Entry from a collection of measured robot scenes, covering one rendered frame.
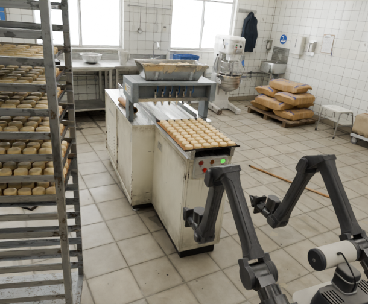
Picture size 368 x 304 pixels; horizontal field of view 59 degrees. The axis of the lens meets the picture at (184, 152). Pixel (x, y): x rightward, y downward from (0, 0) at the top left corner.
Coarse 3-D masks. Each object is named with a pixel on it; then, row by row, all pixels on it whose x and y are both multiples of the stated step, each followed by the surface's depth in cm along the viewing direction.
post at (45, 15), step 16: (48, 0) 103; (48, 16) 104; (48, 32) 106; (48, 48) 108; (48, 64) 110; (48, 80) 112; (48, 96) 114; (48, 112) 116; (64, 192) 131; (64, 208) 132; (64, 224) 135; (64, 240) 138; (64, 256) 142; (64, 272) 145; (64, 288) 149
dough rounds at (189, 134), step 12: (168, 120) 253; (180, 120) 256; (192, 120) 258; (168, 132) 234; (180, 132) 232; (192, 132) 232; (204, 132) 240; (216, 132) 236; (180, 144) 214; (192, 144) 213; (204, 144) 212; (216, 144) 213; (228, 144) 219
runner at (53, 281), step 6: (18, 282) 146; (24, 282) 147; (30, 282) 147; (36, 282) 148; (42, 282) 149; (48, 282) 149; (54, 282) 150; (60, 282) 151; (0, 288) 146; (6, 288) 146
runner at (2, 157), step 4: (0, 156) 122; (4, 156) 122; (8, 156) 123; (12, 156) 123; (16, 156) 123; (20, 156) 124; (24, 156) 124; (28, 156) 124; (32, 156) 124; (36, 156) 125; (40, 156) 125; (44, 156) 125; (48, 156) 126; (0, 160) 123; (4, 160) 123; (8, 160) 123; (12, 160) 124; (16, 160) 124; (20, 160) 124; (24, 160) 125; (28, 160) 125; (32, 160) 125; (36, 160) 125; (40, 160) 126; (44, 160) 126; (48, 160) 126
